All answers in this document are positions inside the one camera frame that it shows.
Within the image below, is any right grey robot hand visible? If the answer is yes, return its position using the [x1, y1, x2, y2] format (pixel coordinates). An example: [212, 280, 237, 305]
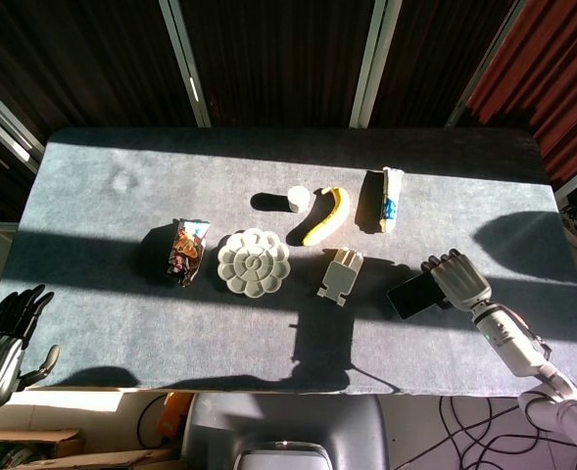
[420, 248, 494, 314]

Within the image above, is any thin black cable loop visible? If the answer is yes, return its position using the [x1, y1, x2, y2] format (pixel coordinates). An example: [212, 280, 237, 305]
[137, 394, 171, 449]

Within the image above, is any orange box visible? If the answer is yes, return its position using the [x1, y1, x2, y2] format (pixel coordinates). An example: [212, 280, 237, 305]
[162, 391, 194, 449]

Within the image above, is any small white jar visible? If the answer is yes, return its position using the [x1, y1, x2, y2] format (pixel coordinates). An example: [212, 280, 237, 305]
[287, 185, 312, 213]

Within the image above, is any white blue toothpaste tube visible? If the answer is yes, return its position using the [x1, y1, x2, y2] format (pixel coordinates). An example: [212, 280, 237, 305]
[375, 166, 407, 234]

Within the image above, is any blue-grey table cloth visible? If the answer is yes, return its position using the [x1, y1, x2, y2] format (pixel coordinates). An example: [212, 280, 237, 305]
[0, 127, 577, 397]

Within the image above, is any flat brown cardboard sheet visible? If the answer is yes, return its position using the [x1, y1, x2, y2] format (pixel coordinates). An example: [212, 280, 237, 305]
[18, 447, 187, 470]

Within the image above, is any dark brown curtain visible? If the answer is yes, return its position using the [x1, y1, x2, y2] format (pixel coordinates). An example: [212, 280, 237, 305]
[369, 0, 514, 129]
[179, 0, 377, 129]
[0, 0, 202, 221]

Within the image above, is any red-orange curtain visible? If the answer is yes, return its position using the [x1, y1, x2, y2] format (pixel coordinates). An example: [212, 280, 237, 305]
[466, 0, 577, 190]

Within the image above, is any white window frame post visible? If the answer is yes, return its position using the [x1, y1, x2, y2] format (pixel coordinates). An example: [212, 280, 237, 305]
[159, 0, 213, 129]
[447, 0, 529, 129]
[0, 72, 45, 173]
[349, 0, 392, 129]

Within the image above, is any yellow banana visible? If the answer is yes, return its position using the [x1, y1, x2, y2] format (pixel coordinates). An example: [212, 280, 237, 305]
[302, 186, 351, 247]

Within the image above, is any black smartphone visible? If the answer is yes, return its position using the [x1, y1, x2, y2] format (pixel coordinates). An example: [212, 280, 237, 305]
[386, 271, 449, 321]

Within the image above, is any brown cardboard box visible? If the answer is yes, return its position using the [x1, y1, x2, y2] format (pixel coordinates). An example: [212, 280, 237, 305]
[0, 428, 84, 462]

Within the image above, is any crumpled brown snack bag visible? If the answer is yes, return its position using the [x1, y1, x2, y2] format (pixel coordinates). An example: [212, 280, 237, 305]
[166, 218, 212, 289]

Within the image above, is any black floor cable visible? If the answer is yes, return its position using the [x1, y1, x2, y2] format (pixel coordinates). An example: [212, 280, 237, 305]
[400, 396, 577, 470]

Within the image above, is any white flower paint palette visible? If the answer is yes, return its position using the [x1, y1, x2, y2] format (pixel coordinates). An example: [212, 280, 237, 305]
[216, 227, 291, 299]

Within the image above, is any grey robot torso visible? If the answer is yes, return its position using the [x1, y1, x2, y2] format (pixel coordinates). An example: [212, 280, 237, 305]
[182, 394, 390, 470]

